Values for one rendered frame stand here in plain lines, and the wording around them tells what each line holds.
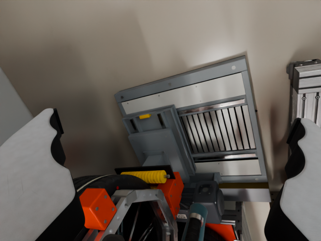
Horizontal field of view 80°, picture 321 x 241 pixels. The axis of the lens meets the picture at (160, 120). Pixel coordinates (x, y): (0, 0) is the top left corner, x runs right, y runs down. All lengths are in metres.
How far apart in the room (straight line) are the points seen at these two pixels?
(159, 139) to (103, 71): 0.63
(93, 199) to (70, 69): 1.19
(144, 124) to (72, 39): 0.75
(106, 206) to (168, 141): 0.65
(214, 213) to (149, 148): 0.52
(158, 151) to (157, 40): 0.66
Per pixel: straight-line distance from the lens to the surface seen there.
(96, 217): 0.60
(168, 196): 0.93
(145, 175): 0.95
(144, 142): 1.24
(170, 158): 1.24
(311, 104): 1.02
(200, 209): 1.02
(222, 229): 1.54
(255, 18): 1.13
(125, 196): 0.68
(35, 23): 1.74
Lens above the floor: 1.12
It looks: 55 degrees down
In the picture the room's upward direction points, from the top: 145 degrees counter-clockwise
